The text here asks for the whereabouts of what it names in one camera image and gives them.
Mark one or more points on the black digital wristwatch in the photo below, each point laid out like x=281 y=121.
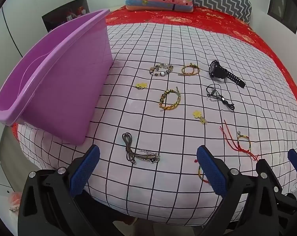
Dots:
x=217 y=71

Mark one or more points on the small yellow flower charm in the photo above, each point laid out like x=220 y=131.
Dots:
x=141 y=85

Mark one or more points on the purple plastic bin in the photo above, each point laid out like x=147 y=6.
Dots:
x=55 y=87

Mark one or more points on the red floral bed cover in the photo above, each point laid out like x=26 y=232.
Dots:
x=205 y=19

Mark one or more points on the yellow flower pendant charm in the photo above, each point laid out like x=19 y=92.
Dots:
x=198 y=115

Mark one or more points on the pink grid bedsheet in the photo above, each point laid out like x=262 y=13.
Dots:
x=148 y=138

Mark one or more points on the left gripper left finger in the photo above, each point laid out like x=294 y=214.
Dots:
x=47 y=205

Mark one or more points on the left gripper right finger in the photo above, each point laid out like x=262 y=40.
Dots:
x=230 y=184

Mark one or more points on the dark window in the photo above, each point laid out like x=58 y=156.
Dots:
x=284 y=11

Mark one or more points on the colourful striped pillow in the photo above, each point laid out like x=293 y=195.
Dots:
x=169 y=5

